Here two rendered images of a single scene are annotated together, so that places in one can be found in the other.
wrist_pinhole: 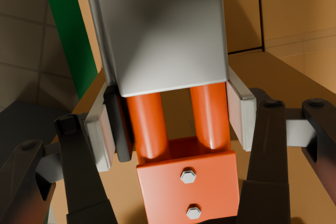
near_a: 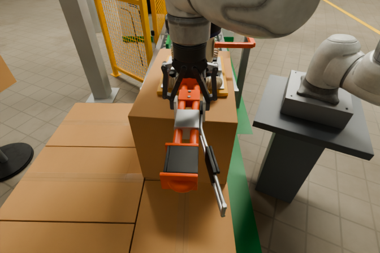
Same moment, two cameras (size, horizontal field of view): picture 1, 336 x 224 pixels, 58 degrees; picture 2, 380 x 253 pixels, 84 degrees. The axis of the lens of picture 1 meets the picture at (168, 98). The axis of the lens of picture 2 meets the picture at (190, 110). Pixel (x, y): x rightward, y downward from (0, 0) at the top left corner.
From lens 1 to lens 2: 44 cm
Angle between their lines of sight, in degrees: 30
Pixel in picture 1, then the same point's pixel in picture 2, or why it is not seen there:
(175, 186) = (191, 95)
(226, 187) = (181, 94)
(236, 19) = (153, 194)
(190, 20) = (182, 117)
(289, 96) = (148, 137)
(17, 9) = not seen: outside the picture
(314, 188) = (152, 103)
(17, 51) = (288, 234)
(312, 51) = (122, 173)
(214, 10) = (177, 118)
